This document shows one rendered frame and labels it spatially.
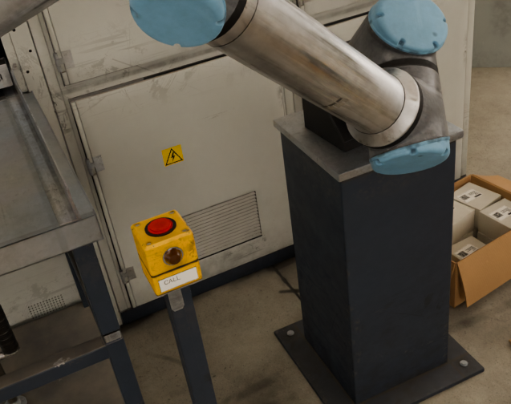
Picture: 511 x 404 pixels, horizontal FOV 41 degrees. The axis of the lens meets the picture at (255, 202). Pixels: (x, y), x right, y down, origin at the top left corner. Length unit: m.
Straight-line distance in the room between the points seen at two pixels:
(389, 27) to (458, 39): 1.12
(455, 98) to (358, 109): 1.39
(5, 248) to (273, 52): 0.59
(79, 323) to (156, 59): 0.80
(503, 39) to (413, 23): 2.39
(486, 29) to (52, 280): 2.49
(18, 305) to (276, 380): 0.80
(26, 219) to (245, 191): 1.01
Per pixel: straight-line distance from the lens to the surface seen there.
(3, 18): 1.17
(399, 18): 1.34
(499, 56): 3.76
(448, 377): 1.99
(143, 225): 1.09
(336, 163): 1.46
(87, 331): 2.06
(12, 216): 1.33
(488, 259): 2.18
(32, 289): 2.14
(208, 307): 2.28
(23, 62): 1.84
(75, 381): 1.93
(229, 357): 2.10
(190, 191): 2.09
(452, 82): 2.47
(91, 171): 1.95
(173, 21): 0.86
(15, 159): 1.53
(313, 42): 1.00
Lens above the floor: 1.49
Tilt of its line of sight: 33 degrees down
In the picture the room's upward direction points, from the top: 9 degrees counter-clockwise
